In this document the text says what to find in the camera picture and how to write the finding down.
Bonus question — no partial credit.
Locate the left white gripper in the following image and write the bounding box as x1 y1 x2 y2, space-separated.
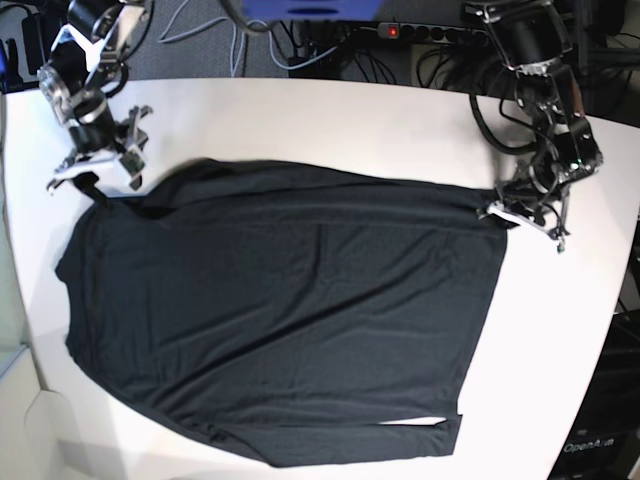
477 160 570 254

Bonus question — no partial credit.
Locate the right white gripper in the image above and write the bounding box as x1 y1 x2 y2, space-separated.
46 103 153 208

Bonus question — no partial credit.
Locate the black long-sleeve T-shirt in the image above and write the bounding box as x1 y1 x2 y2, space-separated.
56 159 507 467

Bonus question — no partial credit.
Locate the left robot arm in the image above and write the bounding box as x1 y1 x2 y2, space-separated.
465 1 603 252

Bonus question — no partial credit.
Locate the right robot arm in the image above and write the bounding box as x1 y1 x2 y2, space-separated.
37 1 155 205

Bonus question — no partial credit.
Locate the black power adapter brick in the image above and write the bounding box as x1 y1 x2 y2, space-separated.
21 14 46 76

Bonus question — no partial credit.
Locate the black OpenArm equipment case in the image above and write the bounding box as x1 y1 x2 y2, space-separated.
549 310 639 479

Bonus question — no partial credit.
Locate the blue plastic box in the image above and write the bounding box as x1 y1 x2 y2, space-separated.
242 0 383 21

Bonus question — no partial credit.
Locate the black power strip red switch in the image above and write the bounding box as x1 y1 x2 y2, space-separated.
374 22 490 48

